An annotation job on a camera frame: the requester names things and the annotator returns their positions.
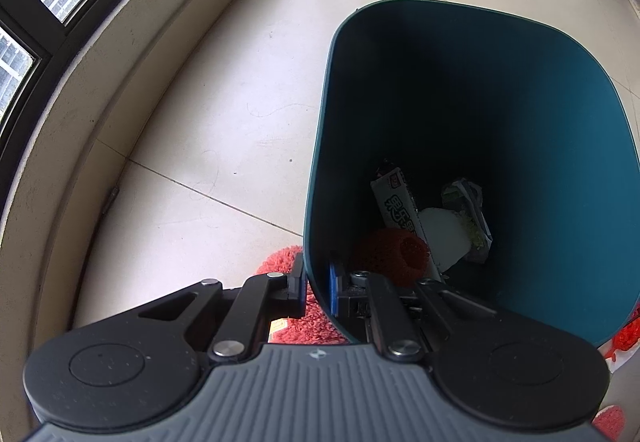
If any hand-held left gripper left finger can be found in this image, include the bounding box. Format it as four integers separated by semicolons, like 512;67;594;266
139;253;308;364

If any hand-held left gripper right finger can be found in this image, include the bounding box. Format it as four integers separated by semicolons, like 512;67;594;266
326;261;497;364

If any orange foam fruit net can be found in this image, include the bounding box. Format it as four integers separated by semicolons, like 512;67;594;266
352;228;431;287

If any white purple snack packet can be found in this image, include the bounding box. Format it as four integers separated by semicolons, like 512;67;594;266
370;161;443;281

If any napa cabbage piece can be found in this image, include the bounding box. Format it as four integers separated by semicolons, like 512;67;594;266
417;207;476;273

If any grey snack wrapper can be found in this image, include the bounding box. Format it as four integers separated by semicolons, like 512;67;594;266
441;178;493;264

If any dark teal trash bin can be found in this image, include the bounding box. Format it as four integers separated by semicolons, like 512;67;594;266
303;0;640;348

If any red plastic bag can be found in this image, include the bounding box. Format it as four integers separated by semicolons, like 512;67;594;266
602;302;640;363

